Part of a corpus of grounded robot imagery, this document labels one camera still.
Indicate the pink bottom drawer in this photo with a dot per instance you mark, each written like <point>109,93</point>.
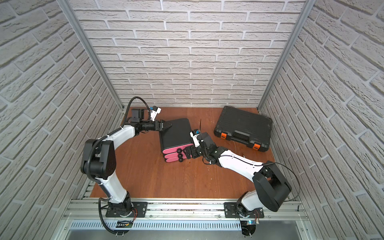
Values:
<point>174,158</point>

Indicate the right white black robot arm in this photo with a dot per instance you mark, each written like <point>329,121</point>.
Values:
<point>271,186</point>

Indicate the black drawer cabinet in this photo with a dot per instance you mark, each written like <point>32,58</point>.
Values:
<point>177,136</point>

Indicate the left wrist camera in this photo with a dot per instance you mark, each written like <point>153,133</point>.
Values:
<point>154,111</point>

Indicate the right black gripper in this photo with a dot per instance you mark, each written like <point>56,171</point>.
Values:
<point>194,151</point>

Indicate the right aluminium corner post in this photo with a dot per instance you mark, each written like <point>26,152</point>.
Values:
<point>307,8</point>

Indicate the aluminium corner post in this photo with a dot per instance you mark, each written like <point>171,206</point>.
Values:
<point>85,41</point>
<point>307,8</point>

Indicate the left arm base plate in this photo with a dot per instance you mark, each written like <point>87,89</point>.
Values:
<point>136,209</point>

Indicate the pink middle drawer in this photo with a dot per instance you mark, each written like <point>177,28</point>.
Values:
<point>175,155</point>

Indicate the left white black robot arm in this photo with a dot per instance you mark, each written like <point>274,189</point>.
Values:
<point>99,159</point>

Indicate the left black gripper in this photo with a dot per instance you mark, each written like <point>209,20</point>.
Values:
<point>161,125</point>

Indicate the black plastic tool case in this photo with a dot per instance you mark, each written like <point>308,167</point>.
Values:
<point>250,129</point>

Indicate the pink top drawer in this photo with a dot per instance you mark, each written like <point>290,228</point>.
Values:
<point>177,149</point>

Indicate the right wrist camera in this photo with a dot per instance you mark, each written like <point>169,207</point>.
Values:
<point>194,134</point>

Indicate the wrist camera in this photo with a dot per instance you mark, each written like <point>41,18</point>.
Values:
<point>154,111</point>
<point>194,134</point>

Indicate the left aluminium corner post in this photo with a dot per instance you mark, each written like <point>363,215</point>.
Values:
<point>85,41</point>

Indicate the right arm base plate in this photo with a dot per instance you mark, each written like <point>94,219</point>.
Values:
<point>232,209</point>

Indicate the pink drawer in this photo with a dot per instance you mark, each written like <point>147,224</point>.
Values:
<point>175,155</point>
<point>174,158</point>
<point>177,149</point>

